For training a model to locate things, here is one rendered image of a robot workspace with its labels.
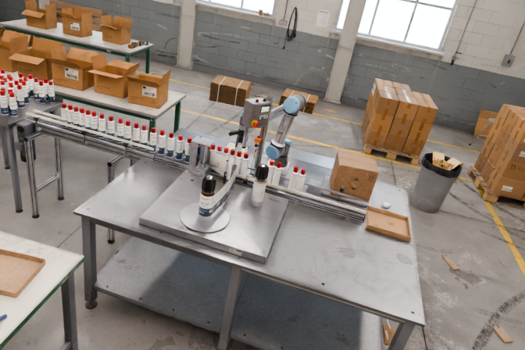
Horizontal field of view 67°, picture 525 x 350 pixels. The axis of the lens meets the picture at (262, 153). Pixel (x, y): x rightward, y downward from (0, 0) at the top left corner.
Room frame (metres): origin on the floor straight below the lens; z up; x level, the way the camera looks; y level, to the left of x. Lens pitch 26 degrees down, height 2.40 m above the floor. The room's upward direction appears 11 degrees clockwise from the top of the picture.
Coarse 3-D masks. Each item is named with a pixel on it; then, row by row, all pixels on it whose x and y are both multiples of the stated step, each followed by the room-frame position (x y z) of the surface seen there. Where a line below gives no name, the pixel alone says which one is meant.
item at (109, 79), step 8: (96, 56) 4.10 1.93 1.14; (104, 56) 4.23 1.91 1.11; (96, 64) 4.05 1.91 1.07; (104, 64) 4.19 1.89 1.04; (112, 64) 4.26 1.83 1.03; (120, 64) 4.29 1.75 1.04; (128, 64) 4.31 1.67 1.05; (136, 64) 4.08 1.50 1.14; (96, 72) 3.89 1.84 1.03; (104, 72) 3.96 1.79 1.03; (112, 72) 4.24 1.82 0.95; (120, 72) 4.23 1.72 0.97; (128, 72) 4.01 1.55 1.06; (96, 80) 3.98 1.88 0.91; (104, 80) 3.98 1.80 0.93; (112, 80) 3.96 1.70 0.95; (120, 80) 3.95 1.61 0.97; (96, 88) 3.98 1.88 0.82; (104, 88) 3.97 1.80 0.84; (112, 88) 3.96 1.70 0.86; (120, 88) 3.95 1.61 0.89; (120, 96) 3.95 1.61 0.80
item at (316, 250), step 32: (288, 160) 3.13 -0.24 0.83; (128, 192) 2.21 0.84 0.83; (160, 192) 2.28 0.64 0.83; (320, 192) 2.69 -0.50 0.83; (384, 192) 2.88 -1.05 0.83; (128, 224) 1.88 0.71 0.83; (288, 224) 2.19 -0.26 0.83; (320, 224) 2.26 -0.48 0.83; (352, 224) 2.33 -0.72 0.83; (224, 256) 1.77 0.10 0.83; (288, 256) 1.87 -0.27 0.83; (320, 256) 1.92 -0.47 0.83; (352, 256) 1.98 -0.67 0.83; (384, 256) 2.04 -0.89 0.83; (320, 288) 1.66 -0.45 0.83; (352, 288) 1.70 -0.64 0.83; (384, 288) 1.75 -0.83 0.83; (416, 288) 1.80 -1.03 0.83; (416, 320) 1.56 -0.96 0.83
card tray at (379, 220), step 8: (368, 208) 2.56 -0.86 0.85; (376, 208) 2.55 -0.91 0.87; (368, 216) 2.46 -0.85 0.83; (376, 216) 2.48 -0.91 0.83; (384, 216) 2.50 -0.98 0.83; (392, 216) 2.52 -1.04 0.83; (400, 216) 2.52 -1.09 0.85; (408, 216) 2.51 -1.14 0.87; (368, 224) 2.31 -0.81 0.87; (376, 224) 2.38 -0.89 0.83; (384, 224) 2.40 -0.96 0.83; (392, 224) 2.42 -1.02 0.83; (400, 224) 2.44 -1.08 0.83; (408, 224) 2.43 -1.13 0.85; (384, 232) 2.28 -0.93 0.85; (392, 232) 2.28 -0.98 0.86; (400, 232) 2.34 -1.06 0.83; (408, 232) 2.35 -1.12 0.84; (408, 240) 2.26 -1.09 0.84
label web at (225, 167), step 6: (210, 150) 2.60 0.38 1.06; (210, 156) 2.60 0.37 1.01; (216, 156) 2.56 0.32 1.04; (210, 162) 2.59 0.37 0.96; (222, 162) 2.52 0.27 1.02; (228, 162) 2.48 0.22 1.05; (222, 168) 2.51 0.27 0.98; (228, 168) 2.47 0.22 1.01; (222, 174) 2.51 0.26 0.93; (228, 174) 2.47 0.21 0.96; (234, 174) 2.37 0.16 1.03; (234, 180) 2.41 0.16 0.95; (228, 186) 2.21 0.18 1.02; (228, 192) 2.24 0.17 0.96
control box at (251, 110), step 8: (248, 104) 2.63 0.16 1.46; (256, 104) 2.62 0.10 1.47; (264, 104) 2.66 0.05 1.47; (248, 112) 2.62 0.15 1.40; (256, 112) 2.62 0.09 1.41; (264, 112) 2.67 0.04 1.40; (248, 120) 2.61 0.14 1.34; (256, 120) 2.63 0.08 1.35; (264, 120) 2.68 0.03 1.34; (248, 128) 2.60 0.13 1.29
